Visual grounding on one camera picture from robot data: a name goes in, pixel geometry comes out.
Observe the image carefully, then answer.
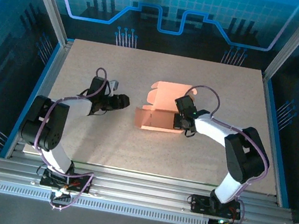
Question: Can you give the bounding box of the pink cardboard paper box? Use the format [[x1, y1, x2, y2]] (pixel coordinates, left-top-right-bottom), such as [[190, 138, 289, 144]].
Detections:
[[132, 76, 200, 139]]

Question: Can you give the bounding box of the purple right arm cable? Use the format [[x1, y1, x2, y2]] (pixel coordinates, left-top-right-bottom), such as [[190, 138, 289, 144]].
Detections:
[[161, 82, 282, 224]]

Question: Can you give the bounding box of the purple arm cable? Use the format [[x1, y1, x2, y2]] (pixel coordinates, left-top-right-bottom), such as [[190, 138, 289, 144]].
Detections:
[[161, 82, 282, 224], [22, 58, 114, 217]]

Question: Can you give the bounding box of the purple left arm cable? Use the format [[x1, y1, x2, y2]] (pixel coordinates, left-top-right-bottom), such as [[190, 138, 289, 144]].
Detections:
[[22, 58, 114, 217]]

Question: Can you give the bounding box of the aluminium side rail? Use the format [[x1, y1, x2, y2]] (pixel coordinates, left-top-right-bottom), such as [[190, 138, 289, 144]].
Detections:
[[3, 33, 74, 167], [240, 72, 299, 209]]

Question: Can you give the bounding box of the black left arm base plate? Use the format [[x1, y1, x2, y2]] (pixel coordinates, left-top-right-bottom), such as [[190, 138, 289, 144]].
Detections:
[[39, 167, 95, 195]]

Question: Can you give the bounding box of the long aluminium frame rail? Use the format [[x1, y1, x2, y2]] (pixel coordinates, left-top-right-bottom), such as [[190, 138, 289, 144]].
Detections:
[[0, 146, 299, 224]]

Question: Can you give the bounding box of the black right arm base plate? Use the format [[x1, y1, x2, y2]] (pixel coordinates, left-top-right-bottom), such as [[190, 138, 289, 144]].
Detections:
[[189, 193, 244, 221]]

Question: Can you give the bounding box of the slotted grey cable duct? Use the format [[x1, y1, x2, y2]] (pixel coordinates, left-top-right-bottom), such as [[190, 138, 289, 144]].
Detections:
[[0, 181, 214, 224]]

